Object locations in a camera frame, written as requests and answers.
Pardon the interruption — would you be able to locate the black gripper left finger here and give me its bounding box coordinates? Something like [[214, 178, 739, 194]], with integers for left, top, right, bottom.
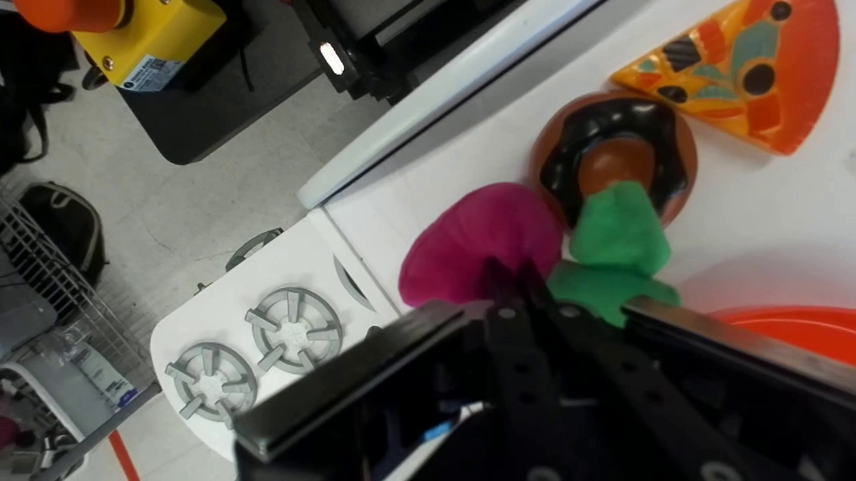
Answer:
[[235, 301, 486, 465]]

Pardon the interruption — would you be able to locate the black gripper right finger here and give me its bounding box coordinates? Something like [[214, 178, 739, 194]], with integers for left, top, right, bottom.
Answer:
[[627, 295, 856, 412]]

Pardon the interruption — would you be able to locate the purple plush beet toy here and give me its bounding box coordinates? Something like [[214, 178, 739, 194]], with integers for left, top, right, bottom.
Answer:
[[400, 180, 679, 329]]

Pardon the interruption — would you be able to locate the orange plastic plate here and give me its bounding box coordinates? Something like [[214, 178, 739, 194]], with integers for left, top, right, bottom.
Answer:
[[718, 305, 856, 365]]

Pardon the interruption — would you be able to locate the white toy kitchen stove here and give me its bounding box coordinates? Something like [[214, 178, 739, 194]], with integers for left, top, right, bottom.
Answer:
[[151, 209, 396, 458]]

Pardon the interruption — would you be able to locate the white toy kitchen counter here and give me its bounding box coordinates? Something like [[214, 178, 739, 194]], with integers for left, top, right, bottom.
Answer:
[[301, 0, 856, 311]]

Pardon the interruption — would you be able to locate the toy pizza slice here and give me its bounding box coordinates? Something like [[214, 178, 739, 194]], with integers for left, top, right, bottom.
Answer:
[[611, 0, 840, 154]]

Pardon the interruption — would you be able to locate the chocolate toy donut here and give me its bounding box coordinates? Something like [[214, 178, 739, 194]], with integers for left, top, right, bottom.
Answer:
[[531, 91, 698, 227]]

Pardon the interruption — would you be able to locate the black backpack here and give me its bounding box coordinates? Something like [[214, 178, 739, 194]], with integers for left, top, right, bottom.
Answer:
[[22, 180, 108, 285]]

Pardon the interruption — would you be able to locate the black perforated breadboard table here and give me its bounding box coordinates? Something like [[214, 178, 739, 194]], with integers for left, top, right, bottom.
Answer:
[[124, 0, 525, 164]]

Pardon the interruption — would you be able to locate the yellow emergency stop button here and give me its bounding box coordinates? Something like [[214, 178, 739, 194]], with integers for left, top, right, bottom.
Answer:
[[10, 0, 228, 92]]

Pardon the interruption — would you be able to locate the orange floor cable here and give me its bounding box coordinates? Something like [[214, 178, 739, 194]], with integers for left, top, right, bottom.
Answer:
[[105, 430, 144, 481]]

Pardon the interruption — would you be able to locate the wire basket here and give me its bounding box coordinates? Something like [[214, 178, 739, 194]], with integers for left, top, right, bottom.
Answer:
[[0, 205, 159, 481]]

